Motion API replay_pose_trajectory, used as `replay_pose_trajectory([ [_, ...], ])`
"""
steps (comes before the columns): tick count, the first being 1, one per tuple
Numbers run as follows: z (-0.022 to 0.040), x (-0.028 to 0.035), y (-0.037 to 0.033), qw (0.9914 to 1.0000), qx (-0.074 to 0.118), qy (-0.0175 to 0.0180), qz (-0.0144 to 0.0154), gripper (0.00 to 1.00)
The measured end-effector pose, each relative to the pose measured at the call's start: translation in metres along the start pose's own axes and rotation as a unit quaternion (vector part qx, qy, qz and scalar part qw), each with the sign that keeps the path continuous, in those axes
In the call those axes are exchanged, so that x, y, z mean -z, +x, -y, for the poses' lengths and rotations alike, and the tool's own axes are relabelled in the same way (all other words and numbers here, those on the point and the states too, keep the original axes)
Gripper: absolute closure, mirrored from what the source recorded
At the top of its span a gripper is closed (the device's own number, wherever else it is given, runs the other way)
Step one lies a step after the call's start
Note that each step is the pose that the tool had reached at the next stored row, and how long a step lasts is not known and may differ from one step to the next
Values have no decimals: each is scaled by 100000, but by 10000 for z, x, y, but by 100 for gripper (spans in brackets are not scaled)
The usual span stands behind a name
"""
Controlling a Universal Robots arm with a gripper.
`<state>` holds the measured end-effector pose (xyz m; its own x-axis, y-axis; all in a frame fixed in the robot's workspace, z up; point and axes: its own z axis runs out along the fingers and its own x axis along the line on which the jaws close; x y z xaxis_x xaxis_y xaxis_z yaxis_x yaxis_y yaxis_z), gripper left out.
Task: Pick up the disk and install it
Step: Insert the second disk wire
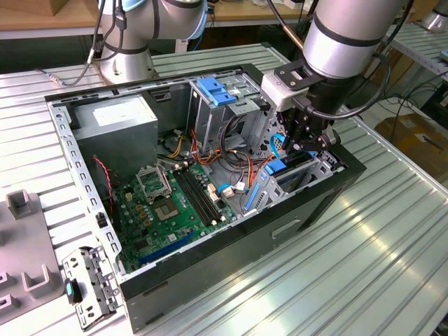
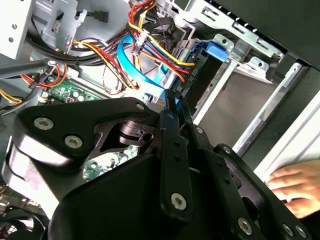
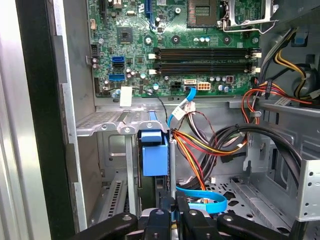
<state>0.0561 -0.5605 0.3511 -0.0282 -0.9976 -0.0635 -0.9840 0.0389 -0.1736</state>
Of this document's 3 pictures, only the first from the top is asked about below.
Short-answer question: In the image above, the blue data wire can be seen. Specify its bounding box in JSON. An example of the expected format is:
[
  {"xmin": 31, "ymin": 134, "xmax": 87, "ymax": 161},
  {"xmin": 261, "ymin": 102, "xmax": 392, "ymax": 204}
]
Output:
[{"xmin": 269, "ymin": 132, "xmax": 288, "ymax": 159}]

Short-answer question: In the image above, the hard disk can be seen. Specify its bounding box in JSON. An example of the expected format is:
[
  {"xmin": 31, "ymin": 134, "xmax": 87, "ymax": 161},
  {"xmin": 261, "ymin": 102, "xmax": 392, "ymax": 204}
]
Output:
[{"xmin": 244, "ymin": 150, "xmax": 318, "ymax": 214}]

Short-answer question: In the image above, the grey disk bay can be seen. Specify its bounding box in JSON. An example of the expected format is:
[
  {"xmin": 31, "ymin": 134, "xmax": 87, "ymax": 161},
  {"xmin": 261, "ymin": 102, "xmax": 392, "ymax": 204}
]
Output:
[{"xmin": 240, "ymin": 104, "xmax": 347, "ymax": 217}]

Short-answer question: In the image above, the cardboard box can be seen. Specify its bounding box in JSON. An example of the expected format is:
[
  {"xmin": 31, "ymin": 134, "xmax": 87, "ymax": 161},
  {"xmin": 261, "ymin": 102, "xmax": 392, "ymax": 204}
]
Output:
[{"xmin": 374, "ymin": 112, "xmax": 448, "ymax": 174}]

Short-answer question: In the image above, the blue drive latch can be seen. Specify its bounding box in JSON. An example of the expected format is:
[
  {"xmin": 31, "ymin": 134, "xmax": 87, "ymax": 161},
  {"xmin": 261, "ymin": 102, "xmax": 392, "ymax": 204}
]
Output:
[{"xmin": 197, "ymin": 77, "xmax": 239, "ymax": 108}]

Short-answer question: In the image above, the grey optical drive cage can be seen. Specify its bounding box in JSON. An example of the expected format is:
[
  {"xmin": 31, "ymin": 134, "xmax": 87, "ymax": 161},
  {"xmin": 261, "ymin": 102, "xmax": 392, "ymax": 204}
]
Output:
[{"xmin": 188, "ymin": 75, "xmax": 274, "ymax": 157}]

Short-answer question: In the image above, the black RAM slot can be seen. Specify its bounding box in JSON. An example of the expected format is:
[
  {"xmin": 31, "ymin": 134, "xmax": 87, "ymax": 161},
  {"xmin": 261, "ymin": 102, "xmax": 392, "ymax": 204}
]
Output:
[
  {"xmin": 182, "ymin": 165, "xmax": 219, "ymax": 224},
  {"xmin": 178, "ymin": 167, "xmax": 215, "ymax": 225},
  {"xmin": 174, "ymin": 167, "xmax": 211, "ymax": 227},
  {"xmin": 186, "ymin": 163, "xmax": 223, "ymax": 222}
]

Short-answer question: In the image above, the metal slat side table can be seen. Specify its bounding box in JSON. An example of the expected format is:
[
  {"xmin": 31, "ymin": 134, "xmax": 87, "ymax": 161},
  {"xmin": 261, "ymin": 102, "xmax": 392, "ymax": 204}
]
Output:
[{"xmin": 349, "ymin": 22, "xmax": 448, "ymax": 101}]

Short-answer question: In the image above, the black PC case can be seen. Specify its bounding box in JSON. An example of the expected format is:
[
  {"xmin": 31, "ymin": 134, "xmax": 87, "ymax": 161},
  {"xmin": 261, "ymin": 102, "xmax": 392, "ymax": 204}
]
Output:
[{"xmin": 44, "ymin": 62, "xmax": 368, "ymax": 335}]

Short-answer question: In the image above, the CPU socket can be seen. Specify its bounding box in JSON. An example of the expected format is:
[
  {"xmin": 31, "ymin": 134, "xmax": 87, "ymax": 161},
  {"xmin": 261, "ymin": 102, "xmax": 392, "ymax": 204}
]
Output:
[{"xmin": 152, "ymin": 199, "xmax": 181, "ymax": 223}]

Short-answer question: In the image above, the metal socket cover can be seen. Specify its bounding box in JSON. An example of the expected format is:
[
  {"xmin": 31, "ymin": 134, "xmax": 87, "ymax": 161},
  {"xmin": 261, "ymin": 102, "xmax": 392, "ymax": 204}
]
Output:
[{"xmin": 135, "ymin": 164, "xmax": 173, "ymax": 206}]

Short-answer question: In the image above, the green motherboard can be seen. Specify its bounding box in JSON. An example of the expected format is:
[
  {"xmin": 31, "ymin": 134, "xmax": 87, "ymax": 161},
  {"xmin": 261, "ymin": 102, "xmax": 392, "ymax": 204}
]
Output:
[{"xmin": 111, "ymin": 161, "xmax": 241, "ymax": 277}]

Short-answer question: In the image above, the blue expansion slot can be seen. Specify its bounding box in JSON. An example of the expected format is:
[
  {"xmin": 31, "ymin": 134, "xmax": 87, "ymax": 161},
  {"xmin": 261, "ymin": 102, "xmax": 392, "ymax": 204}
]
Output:
[{"xmin": 139, "ymin": 229, "xmax": 197, "ymax": 267}]

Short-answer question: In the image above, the grey power supply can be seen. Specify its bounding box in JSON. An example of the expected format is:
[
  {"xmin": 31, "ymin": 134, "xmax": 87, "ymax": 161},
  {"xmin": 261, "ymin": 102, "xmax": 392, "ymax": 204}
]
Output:
[{"xmin": 71, "ymin": 94, "xmax": 160, "ymax": 176}]

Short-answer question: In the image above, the small brown box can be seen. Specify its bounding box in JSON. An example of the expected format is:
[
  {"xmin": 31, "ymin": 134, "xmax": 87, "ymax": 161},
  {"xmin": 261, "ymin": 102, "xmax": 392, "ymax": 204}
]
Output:
[{"xmin": 48, "ymin": 0, "xmax": 71, "ymax": 18}]

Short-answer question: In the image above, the wooden desk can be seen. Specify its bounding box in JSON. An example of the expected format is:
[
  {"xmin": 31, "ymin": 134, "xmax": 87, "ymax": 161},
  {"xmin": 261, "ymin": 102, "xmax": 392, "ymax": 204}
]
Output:
[{"xmin": 0, "ymin": 0, "xmax": 316, "ymax": 41}]

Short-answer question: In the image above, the grey parts rack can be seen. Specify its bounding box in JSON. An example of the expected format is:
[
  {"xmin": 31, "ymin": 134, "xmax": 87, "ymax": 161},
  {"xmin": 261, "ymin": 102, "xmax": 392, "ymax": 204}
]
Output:
[{"xmin": 0, "ymin": 188, "xmax": 67, "ymax": 325}]

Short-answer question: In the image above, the thick black wrist cable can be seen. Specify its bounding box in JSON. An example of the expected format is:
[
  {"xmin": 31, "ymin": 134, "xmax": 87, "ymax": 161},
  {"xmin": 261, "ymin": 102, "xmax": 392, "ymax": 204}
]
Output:
[{"xmin": 293, "ymin": 52, "xmax": 392, "ymax": 120}]

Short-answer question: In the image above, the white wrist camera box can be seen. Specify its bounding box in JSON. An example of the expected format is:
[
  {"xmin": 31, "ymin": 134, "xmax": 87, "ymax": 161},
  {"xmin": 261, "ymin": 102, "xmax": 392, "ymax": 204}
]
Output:
[{"xmin": 260, "ymin": 59, "xmax": 325, "ymax": 113}]

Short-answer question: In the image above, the orange wire bundle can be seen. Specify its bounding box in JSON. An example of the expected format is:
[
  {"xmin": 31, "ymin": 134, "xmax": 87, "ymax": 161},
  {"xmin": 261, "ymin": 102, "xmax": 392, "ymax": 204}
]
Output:
[{"xmin": 190, "ymin": 128, "xmax": 269, "ymax": 185}]

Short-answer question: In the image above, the short blue wire white plug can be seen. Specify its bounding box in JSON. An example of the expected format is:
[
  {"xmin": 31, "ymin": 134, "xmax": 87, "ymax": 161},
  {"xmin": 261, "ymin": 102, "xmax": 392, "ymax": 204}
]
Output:
[{"xmin": 216, "ymin": 182, "xmax": 250, "ymax": 200}]

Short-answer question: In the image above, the yellow black wire bundle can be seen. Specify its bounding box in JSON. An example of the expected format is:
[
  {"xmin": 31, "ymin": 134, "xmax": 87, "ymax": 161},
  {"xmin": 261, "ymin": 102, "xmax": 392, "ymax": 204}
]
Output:
[{"xmin": 167, "ymin": 129, "xmax": 193, "ymax": 159}]

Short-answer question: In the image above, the wire locking lever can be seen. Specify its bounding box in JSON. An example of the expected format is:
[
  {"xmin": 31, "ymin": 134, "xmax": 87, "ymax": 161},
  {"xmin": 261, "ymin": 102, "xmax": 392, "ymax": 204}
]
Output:
[{"xmin": 157, "ymin": 161, "xmax": 173, "ymax": 197}]

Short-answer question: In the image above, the red black twisted wire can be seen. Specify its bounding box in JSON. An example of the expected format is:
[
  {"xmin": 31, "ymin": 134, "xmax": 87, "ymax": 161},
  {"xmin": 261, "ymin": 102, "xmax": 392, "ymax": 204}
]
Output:
[{"xmin": 92, "ymin": 156, "xmax": 118, "ymax": 214}]

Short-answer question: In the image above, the metal slot bracket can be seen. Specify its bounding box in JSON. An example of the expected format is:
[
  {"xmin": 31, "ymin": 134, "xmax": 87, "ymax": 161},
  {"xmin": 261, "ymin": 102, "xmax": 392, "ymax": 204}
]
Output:
[{"xmin": 61, "ymin": 244, "xmax": 124, "ymax": 333}]

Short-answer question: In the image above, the black cable with metal connector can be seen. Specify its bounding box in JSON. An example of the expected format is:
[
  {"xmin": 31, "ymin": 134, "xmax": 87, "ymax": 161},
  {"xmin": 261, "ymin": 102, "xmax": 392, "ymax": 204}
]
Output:
[{"xmin": 36, "ymin": 0, "xmax": 106, "ymax": 87}]

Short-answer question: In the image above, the black blue bracket latch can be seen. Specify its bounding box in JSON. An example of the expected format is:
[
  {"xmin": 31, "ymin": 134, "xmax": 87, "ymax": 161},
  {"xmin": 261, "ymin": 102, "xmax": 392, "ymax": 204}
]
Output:
[{"xmin": 64, "ymin": 277, "xmax": 85, "ymax": 305}]

